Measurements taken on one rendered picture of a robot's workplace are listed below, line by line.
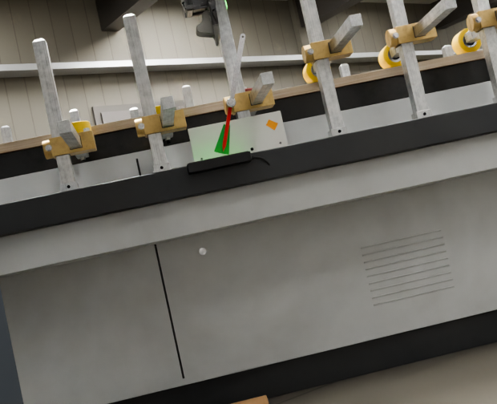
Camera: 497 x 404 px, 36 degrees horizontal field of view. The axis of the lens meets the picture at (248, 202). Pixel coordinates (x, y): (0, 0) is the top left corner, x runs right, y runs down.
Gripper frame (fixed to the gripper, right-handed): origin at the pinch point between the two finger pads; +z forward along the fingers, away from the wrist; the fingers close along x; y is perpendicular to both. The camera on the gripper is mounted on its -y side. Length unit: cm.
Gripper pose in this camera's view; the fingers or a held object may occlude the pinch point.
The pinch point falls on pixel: (219, 40)
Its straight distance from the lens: 211.9
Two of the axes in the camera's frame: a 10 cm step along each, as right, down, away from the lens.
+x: 1.1, -0.8, -9.9
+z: 2.2, 9.7, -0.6
